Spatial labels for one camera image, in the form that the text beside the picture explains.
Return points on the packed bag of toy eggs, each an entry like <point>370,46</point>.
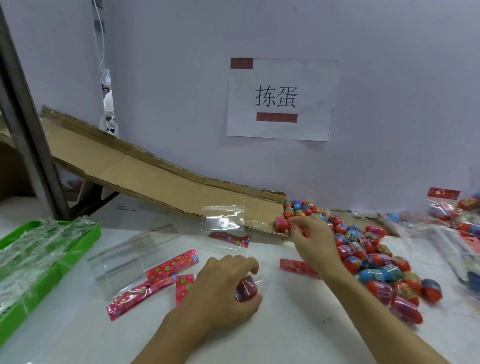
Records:
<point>461,255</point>
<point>395,219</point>
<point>453,210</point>

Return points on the person's right hand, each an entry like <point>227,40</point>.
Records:
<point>318,247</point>

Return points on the person's left forearm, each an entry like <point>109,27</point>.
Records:
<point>176,341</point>

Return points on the grey metal post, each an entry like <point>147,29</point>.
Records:
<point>26,123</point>

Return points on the pile of clear plastic bags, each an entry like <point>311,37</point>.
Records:
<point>33,251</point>

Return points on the pile of colourful toy eggs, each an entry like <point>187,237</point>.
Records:
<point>375,262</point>

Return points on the person's left thumb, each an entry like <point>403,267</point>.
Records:
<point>251,308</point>

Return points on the brown cardboard box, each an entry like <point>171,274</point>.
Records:
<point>15,172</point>

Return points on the person's right thumb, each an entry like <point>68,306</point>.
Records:
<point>299,237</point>

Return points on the white paper sign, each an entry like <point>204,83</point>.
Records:
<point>281,97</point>

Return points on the green plastic tray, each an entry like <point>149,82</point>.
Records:
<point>45,285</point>

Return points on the red toy egg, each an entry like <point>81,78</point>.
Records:
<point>245,288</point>
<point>300,229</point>

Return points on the person's left hand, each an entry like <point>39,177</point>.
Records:
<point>213,292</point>

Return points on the person's right forearm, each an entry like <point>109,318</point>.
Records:
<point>375,318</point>

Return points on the brown cardboard ramp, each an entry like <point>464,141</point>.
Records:
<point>142,168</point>

